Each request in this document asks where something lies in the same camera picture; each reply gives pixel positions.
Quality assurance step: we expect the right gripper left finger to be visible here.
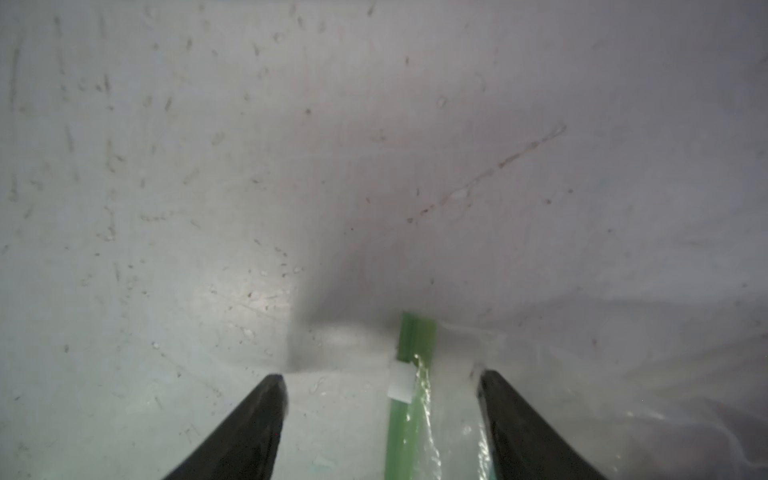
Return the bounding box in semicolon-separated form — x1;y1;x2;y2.
165;374;288;480

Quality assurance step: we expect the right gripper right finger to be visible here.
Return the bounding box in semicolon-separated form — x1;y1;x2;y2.
477;369;604;480

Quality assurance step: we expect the clear zip-top bag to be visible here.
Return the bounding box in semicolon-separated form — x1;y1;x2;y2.
285;314;767;479

